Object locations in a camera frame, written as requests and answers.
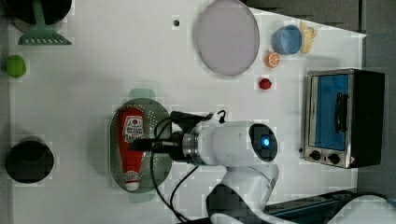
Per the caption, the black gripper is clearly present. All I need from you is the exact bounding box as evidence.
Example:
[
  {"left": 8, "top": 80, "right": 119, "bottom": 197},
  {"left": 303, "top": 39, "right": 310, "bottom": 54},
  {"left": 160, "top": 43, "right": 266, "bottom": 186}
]
[{"left": 128, "top": 132, "right": 187, "bottom": 162}]

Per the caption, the red ketchup bottle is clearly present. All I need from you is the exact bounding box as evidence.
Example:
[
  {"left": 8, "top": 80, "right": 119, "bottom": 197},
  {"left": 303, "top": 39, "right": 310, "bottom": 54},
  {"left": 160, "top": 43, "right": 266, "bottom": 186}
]
[{"left": 118, "top": 107, "right": 144, "bottom": 191}]

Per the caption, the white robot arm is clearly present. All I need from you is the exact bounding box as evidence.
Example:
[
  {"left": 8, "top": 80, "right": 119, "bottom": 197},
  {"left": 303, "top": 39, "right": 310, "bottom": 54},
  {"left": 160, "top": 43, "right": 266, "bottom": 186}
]
[{"left": 129, "top": 119, "right": 296, "bottom": 224}]

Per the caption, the green strainer basket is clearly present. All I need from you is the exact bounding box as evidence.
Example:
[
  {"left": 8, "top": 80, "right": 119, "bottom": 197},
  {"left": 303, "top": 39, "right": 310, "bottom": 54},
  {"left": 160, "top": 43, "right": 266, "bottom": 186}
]
[{"left": 108, "top": 89, "right": 172, "bottom": 203}]

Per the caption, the grey round plate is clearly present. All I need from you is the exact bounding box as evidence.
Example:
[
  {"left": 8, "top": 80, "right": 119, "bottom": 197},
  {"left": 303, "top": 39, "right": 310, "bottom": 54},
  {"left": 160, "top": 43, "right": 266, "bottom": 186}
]
[{"left": 195, "top": 0, "right": 260, "bottom": 76}]

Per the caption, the orange slice toy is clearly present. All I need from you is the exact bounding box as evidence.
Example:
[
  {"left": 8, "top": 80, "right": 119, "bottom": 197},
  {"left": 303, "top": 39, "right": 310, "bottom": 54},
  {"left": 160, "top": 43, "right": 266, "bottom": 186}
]
[{"left": 264, "top": 52, "right": 280, "bottom": 68}]

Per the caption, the black cylinder cup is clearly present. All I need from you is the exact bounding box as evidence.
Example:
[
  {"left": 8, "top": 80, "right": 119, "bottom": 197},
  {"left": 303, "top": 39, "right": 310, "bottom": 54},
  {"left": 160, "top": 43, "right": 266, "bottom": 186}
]
[{"left": 5, "top": 136, "right": 54, "bottom": 184}]

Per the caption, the blue round bowl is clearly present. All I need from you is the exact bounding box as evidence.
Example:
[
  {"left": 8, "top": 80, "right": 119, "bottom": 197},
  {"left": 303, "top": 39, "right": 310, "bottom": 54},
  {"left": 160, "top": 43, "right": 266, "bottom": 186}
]
[{"left": 271, "top": 25, "right": 303, "bottom": 55}]

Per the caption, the silver toaster oven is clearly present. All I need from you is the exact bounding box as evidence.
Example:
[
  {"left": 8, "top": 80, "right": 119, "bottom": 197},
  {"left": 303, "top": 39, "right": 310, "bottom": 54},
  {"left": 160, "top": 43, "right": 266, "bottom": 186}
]
[{"left": 304, "top": 68, "right": 385, "bottom": 169}]

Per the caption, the green spatula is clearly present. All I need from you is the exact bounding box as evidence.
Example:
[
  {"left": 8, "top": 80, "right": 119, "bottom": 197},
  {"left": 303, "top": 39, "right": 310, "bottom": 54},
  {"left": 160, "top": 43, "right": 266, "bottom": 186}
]
[{"left": 18, "top": 0, "right": 71, "bottom": 46}]

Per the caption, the yellow peeled banana toy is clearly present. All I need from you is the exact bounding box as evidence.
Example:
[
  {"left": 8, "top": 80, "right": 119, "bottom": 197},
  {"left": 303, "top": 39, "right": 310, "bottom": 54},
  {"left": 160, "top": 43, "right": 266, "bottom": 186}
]
[{"left": 300, "top": 21, "right": 318, "bottom": 54}]

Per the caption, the green lime toy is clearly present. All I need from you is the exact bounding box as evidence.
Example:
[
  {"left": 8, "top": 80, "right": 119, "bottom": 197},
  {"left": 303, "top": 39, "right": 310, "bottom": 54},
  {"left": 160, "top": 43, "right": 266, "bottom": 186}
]
[{"left": 6, "top": 55, "right": 26, "bottom": 78}]

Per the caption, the black pan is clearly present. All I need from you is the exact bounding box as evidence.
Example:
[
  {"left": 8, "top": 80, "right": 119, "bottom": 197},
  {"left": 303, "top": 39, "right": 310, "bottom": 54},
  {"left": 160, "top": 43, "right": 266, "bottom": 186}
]
[{"left": 3, "top": 0, "right": 72, "bottom": 25}]

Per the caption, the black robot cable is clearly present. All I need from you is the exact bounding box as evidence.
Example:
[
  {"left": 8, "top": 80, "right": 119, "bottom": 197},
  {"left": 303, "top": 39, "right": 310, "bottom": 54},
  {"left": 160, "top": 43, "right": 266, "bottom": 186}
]
[{"left": 148, "top": 109, "right": 227, "bottom": 223}]

